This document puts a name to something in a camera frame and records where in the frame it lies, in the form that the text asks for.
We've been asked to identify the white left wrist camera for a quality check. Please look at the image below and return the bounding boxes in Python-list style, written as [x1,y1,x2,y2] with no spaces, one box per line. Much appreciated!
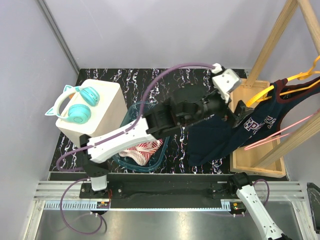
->
[211,63,242,104]

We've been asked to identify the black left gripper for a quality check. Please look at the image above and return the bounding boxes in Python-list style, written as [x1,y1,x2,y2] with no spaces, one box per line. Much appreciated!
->
[181,87,254,127]

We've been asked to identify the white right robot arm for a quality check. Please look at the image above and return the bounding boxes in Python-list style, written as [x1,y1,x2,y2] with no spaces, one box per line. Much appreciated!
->
[227,172,318,240]

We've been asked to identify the white cube box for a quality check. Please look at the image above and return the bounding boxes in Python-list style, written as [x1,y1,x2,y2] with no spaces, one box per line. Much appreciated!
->
[55,79,127,147]

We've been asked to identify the navy maroon tank top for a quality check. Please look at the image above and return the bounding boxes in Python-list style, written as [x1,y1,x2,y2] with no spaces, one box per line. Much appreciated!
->
[187,77,320,166]

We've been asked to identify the wooden clothes rack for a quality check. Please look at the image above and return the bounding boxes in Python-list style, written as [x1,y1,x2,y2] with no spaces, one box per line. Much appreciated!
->
[230,0,320,178]

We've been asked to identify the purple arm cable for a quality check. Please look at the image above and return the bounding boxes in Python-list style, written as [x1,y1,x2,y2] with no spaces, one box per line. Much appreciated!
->
[252,178,271,213]
[56,62,218,235]

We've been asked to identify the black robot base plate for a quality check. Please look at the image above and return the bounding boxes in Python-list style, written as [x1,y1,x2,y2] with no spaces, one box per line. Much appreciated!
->
[46,173,235,210]

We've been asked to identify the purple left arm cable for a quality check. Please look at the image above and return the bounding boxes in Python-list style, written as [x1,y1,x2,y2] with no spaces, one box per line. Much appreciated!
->
[56,62,218,235]

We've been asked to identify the red white striped tank top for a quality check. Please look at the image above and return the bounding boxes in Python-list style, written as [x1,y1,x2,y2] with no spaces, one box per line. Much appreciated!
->
[118,139,163,166]

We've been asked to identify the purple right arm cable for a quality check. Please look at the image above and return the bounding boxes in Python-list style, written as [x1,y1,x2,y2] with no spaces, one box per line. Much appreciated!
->
[252,178,271,213]

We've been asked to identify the teal cat ear headphones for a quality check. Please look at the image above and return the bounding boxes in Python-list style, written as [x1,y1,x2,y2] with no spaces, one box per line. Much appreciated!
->
[44,85,100,124]

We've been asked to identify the teal transparent plastic bin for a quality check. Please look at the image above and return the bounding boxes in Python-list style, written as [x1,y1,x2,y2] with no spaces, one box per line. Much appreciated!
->
[112,101,170,173]

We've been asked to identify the pink wire hanger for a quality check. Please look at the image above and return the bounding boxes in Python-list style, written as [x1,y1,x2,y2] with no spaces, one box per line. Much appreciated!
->
[244,109,320,151]

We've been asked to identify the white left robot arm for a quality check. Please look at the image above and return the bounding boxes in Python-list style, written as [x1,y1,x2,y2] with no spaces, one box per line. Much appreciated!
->
[79,85,254,198]

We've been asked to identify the yellow plastic hanger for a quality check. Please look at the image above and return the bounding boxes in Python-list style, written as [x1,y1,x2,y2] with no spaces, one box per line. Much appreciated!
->
[245,54,320,108]

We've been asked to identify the aluminium rail frame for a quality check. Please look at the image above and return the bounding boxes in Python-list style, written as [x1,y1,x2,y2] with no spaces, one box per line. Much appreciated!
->
[24,181,307,240]

